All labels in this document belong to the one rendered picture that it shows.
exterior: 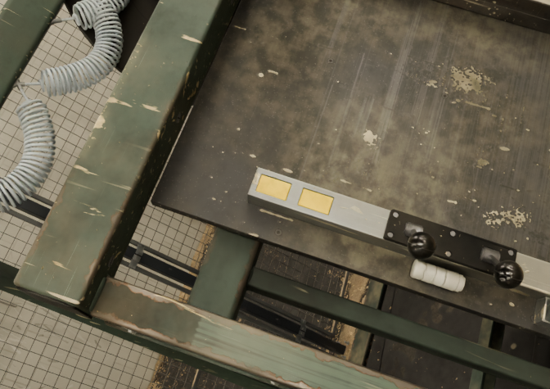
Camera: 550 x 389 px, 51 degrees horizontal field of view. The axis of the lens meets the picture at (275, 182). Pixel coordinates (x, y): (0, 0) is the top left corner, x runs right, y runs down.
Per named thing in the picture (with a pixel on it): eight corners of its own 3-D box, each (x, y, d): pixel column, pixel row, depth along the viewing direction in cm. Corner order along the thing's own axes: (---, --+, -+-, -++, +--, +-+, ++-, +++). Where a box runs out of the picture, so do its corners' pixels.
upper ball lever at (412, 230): (419, 244, 90) (432, 266, 76) (396, 237, 90) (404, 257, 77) (427, 221, 89) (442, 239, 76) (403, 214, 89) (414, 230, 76)
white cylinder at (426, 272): (407, 278, 91) (457, 295, 90) (412, 274, 88) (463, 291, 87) (412, 261, 92) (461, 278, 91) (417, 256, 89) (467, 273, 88)
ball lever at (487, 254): (495, 269, 89) (521, 296, 75) (471, 261, 89) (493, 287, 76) (504, 246, 88) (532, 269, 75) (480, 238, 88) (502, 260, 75)
